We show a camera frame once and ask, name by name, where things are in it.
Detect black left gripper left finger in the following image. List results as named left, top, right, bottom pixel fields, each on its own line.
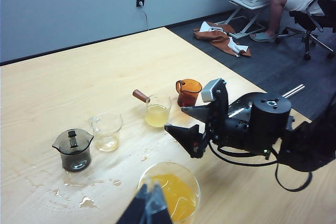
left=115, top=183, right=149, bottom=224

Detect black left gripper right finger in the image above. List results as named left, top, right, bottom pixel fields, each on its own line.
left=145, top=181, right=172, bottom=224

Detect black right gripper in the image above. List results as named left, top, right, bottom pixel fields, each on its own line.
left=164, top=82, right=253, bottom=158

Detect clear beaker with dark mark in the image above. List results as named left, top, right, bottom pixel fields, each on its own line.
left=132, top=89, right=172, bottom=128

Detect wine glass with orange juice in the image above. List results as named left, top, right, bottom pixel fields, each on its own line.
left=138, top=162, right=202, bottom=224

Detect amber measuring cup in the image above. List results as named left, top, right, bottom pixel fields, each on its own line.
left=175, top=78, right=203, bottom=108

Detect smoky grey measuring cup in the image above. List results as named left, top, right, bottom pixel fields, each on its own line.
left=51, top=128, right=95, bottom=172

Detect clear glass measuring cup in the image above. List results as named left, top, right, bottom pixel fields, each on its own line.
left=88, top=112, right=123, bottom=153

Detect orange and white cloth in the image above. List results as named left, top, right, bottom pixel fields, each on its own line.
left=193, top=21, right=252, bottom=58

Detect white metal bars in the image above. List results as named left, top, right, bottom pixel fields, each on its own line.
left=282, top=84, right=306, bottom=98

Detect light grey slipper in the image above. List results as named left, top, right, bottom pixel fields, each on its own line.
left=249, top=31, right=277, bottom=43

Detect seated person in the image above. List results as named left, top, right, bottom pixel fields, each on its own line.
left=267, top=0, right=326, bottom=38

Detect black office chair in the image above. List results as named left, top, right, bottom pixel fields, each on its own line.
left=277, top=0, right=336, bottom=61

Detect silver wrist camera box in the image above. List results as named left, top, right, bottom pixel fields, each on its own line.
left=201, top=78, right=226, bottom=103

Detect black camera cable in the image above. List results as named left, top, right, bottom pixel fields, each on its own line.
left=209, top=142, right=279, bottom=167

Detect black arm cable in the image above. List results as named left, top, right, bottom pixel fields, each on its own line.
left=275, top=161, right=313, bottom=193

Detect grey wall power cable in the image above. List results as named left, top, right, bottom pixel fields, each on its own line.
left=141, top=5, right=149, bottom=31

